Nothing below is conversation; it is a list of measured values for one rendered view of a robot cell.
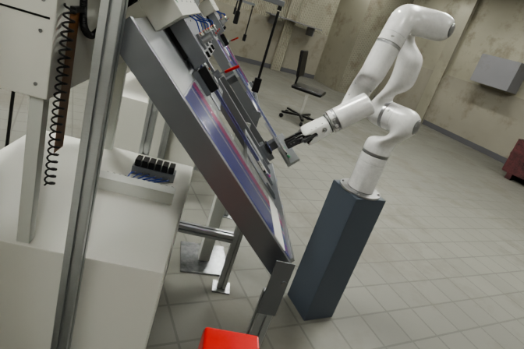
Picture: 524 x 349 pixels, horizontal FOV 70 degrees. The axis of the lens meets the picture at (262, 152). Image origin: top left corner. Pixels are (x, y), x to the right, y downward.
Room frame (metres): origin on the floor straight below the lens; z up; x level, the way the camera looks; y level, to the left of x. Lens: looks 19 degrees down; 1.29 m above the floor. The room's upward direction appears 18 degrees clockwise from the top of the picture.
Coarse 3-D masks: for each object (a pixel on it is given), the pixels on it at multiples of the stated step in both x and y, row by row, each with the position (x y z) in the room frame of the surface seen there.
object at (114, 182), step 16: (144, 160) 1.26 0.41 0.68; (160, 160) 1.30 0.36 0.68; (112, 176) 1.11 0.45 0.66; (128, 176) 1.18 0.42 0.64; (144, 176) 1.21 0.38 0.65; (160, 176) 1.27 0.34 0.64; (128, 192) 1.10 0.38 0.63; (144, 192) 1.11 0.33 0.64; (160, 192) 1.11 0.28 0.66; (192, 224) 1.52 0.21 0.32; (224, 240) 1.52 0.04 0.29; (272, 272) 0.79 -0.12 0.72; (288, 272) 0.80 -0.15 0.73; (272, 288) 0.80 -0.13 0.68; (272, 304) 0.80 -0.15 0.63
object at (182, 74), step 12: (144, 24) 0.88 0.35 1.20; (156, 36) 0.93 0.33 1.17; (168, 36) 1.07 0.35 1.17; (156, 48) 0.86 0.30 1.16; (168, 48) 0.98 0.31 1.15; (168, 60) 0.91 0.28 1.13; (180, 60) 1.04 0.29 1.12; (180, 72) 0.95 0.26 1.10; (192, 72) 1.09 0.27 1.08; (180, 84) 0.88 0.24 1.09; (216, 96) 1.26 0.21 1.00; (216, 108) 1.14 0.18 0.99
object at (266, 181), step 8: (248, 136) 1.42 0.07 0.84; (248, 152) 1.25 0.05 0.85; (256, 152) 1.41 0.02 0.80; (248, 160) 1.16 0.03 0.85; (256, 160) 1.30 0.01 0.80; (264, 160) 1.51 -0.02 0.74; (256, 168) 1.21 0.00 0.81; (264, 176) 1.29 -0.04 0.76; (264, 184) 1.20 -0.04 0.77; (272, 184) 1.31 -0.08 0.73; (272, 192) 1.23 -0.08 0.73; (272, 200) 1.17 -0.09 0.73
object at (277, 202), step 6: (270, 168) 1.47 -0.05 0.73; (270, 174) 1.41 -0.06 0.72; (276, 180) 1.36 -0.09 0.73; (276, 186) 1.29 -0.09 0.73; (276, 192) 1.24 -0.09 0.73; (276, 198) 1.21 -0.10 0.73; (276, 204) 1.17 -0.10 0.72; (282, 210) 1.11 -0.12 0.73; (282, 216) 1.08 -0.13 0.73; (282, 222) 1.05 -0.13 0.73; (288, 234) 0.98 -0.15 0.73; (288, 240) 0.95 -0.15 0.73; (288, 246) 0.92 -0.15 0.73; (288, 252) 0.89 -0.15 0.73
